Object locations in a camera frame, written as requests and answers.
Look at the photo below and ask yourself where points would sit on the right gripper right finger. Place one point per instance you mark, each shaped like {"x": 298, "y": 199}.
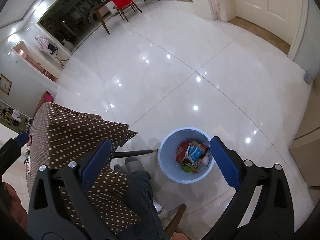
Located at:
{"x": 262, "y": 206}

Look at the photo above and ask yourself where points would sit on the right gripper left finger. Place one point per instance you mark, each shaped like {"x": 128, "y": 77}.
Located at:
{"x": 48, "y": 217}

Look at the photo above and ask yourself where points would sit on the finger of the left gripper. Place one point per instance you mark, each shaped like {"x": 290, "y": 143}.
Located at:
{"x": 22, "y": 139}

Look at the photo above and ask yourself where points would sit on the green plush toy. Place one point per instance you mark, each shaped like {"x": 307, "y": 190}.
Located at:
{"x": 189, "y": 167}

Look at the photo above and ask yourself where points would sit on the blue white paper box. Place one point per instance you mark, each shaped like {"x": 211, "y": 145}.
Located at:
{"x": 193, "y": 153}

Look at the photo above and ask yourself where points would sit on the pink white snack wrapper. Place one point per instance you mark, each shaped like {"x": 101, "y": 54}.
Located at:
{"x": 28, "y": 157}

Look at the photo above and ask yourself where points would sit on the red patterned bag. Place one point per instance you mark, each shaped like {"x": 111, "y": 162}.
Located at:
{"x": 182, "y": 150}

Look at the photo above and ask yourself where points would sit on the light blue trash bucket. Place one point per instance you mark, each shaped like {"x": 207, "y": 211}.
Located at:
{"x": 167, "y": 155}

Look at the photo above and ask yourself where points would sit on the person's left hand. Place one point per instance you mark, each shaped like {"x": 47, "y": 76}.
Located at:
{"x": 12, "y": 203}

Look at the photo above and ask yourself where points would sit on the person's right hand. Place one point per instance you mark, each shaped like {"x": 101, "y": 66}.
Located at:
{"x": 179, "y": 236}

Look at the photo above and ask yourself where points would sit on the white shoe rack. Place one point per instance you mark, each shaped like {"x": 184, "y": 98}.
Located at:
{"x": 13, "y": 119}

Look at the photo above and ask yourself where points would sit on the brown polka dot tablecloth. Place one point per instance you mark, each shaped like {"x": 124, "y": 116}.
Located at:
{"x": 61, "y": 135}

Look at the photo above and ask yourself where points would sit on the brown pink bench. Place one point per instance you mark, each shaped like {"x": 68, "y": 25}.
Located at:
{"x": 46, "y": 97}

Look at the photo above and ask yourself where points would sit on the grey slipper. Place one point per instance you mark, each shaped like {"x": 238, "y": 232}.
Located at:
{"x": 133, "y": 165}

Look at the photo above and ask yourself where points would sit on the coat stand with clothes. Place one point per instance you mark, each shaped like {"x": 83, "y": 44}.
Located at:
{"x": 45, "y": 46}

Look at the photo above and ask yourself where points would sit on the red covered chair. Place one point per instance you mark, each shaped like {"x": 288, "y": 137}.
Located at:
{"x": 121, "y": 5}

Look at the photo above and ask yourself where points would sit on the cream panel door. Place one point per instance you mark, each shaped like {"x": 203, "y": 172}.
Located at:
{"x": 280, "y": 17}

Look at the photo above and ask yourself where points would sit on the framed picture left wall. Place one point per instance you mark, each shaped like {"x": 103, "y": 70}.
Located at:
{"x": 5, "y": 84}

